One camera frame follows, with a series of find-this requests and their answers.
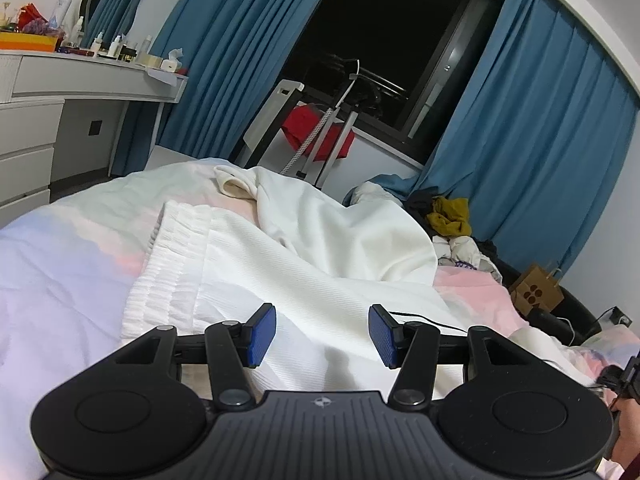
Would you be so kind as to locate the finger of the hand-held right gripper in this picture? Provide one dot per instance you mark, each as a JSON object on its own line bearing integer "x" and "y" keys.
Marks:
{"x": 611, "y": 379}

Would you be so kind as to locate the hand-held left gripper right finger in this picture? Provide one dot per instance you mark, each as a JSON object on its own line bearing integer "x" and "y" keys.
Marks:
{"x": 384, "y": 335}

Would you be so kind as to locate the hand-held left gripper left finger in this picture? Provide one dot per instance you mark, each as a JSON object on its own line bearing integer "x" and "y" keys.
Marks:
{"x": 261, "y": 335}

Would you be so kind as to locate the white ribbed pants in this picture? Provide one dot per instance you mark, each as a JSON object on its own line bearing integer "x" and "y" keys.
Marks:
{"x": 240, "y": 280}

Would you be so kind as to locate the metal clothes rack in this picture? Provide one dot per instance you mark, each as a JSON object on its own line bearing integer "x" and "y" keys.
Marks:
{"x": 325, "y": 125}

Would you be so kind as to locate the person's right hand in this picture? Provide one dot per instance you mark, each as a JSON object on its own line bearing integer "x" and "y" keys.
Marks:
{"x": 627, "y": 435}

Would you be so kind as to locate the black sofa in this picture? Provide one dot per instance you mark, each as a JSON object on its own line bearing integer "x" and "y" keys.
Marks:
{"x": 575, "y": 317}

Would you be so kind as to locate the brown paper bag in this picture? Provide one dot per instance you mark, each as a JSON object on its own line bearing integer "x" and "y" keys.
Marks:
{"x": 537, "y": 292}

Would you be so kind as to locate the black cloth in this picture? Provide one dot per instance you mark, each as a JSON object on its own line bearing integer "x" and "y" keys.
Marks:
{"x": 419, "y": 207}

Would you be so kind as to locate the mustard yellow cloth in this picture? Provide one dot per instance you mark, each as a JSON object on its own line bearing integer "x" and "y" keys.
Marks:
{"x": 450, "y": 215}

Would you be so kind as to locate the pastel bed blanket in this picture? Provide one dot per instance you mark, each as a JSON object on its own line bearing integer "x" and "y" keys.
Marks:
{"x": 60, "y": 270}

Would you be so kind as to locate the red cloth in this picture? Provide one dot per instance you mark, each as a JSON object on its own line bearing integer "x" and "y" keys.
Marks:
{"x": 305, "y": 125}

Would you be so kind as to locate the blue curtain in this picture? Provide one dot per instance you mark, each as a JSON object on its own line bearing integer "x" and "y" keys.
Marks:
{"x": 525, "y": 135}
{"x": 225, "y": 60}

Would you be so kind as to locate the tissue box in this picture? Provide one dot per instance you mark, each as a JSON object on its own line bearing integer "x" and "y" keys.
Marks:
{"x": 171, "y": 61}

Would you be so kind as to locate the white drawer cabinet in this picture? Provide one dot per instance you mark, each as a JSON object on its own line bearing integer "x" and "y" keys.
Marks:
{"x": 25, "y": 160}

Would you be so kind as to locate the white vanity desk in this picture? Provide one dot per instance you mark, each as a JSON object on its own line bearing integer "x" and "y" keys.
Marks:
{"x": 90, "y": 77}

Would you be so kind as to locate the dark window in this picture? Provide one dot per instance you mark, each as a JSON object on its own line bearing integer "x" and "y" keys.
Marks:
{"x": 390, "y": 10}

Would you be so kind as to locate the small white bottle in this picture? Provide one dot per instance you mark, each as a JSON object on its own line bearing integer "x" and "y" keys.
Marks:
{"x": 78, "y": 30}

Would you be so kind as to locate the orange box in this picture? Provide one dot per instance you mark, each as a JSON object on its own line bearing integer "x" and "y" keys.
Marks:
{"x": 25, "y": 42}

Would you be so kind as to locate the white spray bottle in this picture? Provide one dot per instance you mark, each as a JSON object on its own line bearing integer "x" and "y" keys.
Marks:
{"x": 61, "y": 9}

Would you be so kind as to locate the wall socket with charger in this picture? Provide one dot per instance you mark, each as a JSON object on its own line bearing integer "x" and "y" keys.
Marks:
{"x": 622, "y": 317}

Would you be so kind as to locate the white folded frame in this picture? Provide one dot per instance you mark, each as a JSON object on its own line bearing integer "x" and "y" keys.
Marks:
{"x": 270, "y": 115}

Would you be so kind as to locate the black wall outlet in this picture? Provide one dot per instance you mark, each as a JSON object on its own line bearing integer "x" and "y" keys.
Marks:
{"x": 95, "y": 127}

